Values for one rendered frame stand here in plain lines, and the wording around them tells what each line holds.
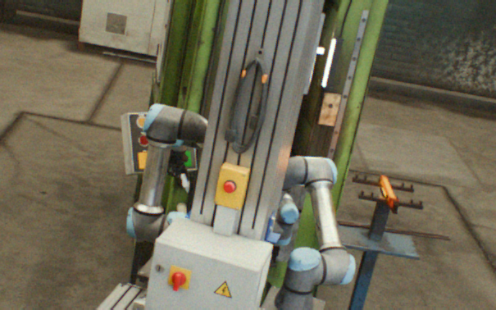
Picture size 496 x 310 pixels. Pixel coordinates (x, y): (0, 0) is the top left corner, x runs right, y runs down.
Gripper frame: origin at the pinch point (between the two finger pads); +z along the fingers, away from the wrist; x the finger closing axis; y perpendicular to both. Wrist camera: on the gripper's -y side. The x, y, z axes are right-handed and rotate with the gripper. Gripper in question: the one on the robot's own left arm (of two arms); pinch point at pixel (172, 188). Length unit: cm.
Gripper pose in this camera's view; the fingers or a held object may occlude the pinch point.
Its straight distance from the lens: 365.3
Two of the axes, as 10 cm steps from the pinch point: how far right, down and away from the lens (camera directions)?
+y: -2.5, 2.9, -9.2
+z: -1.9, 9.2, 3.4
